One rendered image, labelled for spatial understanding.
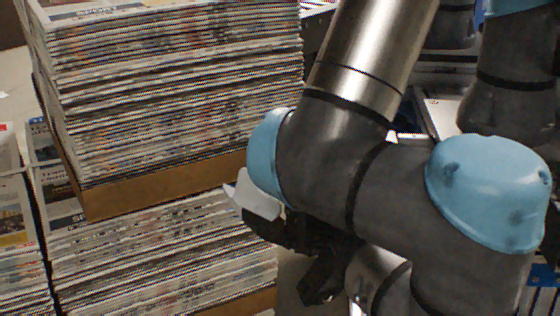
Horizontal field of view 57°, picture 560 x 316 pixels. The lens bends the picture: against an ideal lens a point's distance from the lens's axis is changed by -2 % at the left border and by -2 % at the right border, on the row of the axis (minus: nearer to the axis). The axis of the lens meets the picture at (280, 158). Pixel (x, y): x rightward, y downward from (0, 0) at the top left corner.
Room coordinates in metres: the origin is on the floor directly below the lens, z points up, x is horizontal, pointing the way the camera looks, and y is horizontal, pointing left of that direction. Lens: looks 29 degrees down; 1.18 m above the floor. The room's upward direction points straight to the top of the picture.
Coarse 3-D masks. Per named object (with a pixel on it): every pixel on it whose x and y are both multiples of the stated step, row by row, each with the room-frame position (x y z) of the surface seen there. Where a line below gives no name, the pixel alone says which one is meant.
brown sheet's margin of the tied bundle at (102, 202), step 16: (64, 160) 0.57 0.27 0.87; (208, 160) 0.54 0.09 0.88; (224, 160) 0.55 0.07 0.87; (240, 160) 0.57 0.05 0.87; (144, 176) 0.51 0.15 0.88; (160, 176) 0.51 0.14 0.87; (176, 176) 0.52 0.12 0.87; (192, 176) 0.53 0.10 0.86; (208, 176) 0.54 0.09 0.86; (224, 176) 0.56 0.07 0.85; (80, 192) 0.47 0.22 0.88; (96, 192) 0.48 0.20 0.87; (112, 192) 0.49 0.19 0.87; (128, 192) 0.50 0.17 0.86; (144, 192) 0.50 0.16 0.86; (160, 192) 0.51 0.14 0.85; (176, 192) 0.52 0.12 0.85; (192, 192) 0.53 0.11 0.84; (96, 208) 0.48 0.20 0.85; (112, 208) 0.49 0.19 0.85; (128, 208) 0.50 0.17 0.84
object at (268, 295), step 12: (276, 288) 0.58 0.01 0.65; (240, 300) 0.55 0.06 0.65; (252, 300) 0.56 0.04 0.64; (264, 300) 0.57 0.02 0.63; (276, 300) 0.58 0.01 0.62; (204, 312) 0.53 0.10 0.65; (216, 312) 0.53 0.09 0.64; (228, 312) 0.54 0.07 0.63; (240, 312) 0.55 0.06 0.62; (252, 312) 0.56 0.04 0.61
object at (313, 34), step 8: (320, 8) 1.68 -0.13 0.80; (328, 8) 1.68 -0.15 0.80; (336, 8) 1.69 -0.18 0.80; (304, 16) 1.57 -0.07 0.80; (312, 16) 1.59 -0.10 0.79; (320, 16) 1.62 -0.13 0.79; (328, 16) 1.65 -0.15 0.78; (304, 24) 1.56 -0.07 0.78; (312, 24) 1.59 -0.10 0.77; (320, 24) 1.62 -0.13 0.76; (328, 24) 1.66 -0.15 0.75; (304, 32) 1.56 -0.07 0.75; (312, 32) 1.59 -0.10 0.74; (320, 32) 1.63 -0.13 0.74; (304, 40) 1.57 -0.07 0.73; (312, 40) 1.60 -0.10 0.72; (320, 40) 1.63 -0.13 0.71; (304, 48) 1.57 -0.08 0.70; (312, 48) 1.60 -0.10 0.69
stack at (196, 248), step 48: (0, 144) 0.68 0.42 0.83; (48, 144) 0.68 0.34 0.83; (0, 192) 0.55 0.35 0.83; (48, 192) 0.55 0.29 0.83; (0, 240) 0.45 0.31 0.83; (48, 240) 0.45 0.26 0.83; (96, 240) 0.48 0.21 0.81; (144, 240) 0.50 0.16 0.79; (192, 240) 0.53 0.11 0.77; (240, 240) 0.56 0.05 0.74; (0, 288) 0.42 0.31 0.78; (48, 288) 0.44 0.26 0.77; (96, 288) 0.47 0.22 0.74; (144, 288) 0.50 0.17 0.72; (192, 288) 0.52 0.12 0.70; (240, 288) 0.56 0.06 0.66
